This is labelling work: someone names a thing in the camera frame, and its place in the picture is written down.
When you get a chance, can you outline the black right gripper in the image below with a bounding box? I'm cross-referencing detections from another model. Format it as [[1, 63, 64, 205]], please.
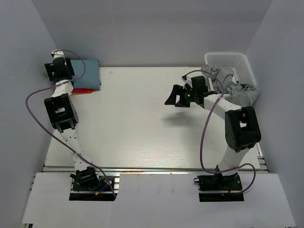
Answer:
[[165, 85, 198, 107]]

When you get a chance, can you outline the blue-grey t-shirt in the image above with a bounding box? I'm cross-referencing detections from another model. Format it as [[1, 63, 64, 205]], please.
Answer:
[[71, 59, 102, 90]]

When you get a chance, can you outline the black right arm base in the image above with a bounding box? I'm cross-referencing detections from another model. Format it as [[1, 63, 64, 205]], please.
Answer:
[[193, 173, 244, 202]]

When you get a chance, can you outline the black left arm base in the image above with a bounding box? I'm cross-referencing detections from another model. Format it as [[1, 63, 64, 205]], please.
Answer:
[[69, 176, 116, 201]]

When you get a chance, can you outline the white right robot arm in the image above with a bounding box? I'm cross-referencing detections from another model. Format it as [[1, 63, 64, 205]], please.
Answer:
[[165, 76, 261, 190]]

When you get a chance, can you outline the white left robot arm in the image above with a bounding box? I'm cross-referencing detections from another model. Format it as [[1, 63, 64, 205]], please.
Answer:
[[44, 51, 100, 190]]

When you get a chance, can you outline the crumpled grey t-shirt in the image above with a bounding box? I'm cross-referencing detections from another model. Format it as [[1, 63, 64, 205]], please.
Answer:
[[201, 64, 259, 107]]

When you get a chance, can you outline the white plastic basket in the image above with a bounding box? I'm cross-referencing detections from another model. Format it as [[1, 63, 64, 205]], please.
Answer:
[[201, 52, 259, 106]]

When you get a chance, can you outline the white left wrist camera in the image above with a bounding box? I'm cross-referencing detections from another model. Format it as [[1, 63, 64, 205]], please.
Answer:
[[50, 49, 65, 59]]

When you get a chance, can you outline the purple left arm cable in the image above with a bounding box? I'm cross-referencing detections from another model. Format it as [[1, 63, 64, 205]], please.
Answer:
[[25, 49, 117, 199]]

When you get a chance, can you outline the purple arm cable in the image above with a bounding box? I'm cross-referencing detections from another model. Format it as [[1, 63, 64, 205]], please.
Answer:
[[25, 49, 117, 199], [181, 70, 257, 197]]

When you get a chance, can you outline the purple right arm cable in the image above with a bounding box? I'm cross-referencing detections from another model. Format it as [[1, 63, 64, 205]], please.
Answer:
[[181, 70, 257, 197]]

